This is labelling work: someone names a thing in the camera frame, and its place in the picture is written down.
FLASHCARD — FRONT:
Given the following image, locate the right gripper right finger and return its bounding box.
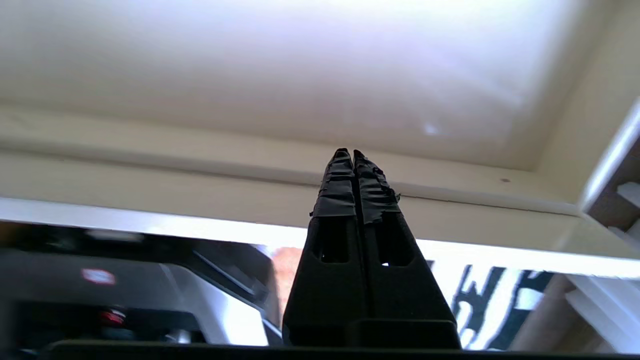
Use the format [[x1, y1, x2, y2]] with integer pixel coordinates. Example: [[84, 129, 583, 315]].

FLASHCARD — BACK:
[[353, 149, 457, 321]]

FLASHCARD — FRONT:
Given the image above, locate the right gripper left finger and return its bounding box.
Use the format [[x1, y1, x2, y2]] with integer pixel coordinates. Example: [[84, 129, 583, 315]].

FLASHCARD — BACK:
[[282, 148, 370, 346]]

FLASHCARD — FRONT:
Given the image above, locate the dark robot base chassis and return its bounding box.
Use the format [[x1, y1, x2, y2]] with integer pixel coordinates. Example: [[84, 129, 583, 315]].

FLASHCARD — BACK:
[[0, 220, 281, 347]]

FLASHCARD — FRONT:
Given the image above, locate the cream fluted drawer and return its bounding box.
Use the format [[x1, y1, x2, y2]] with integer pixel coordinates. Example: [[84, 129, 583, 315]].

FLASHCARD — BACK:
[[0, 0, 640, 279]]

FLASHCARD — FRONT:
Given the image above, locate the grey green patterned rug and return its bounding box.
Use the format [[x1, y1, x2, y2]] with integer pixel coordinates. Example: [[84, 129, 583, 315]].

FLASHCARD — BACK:
[[450, 264, 558, 351]]

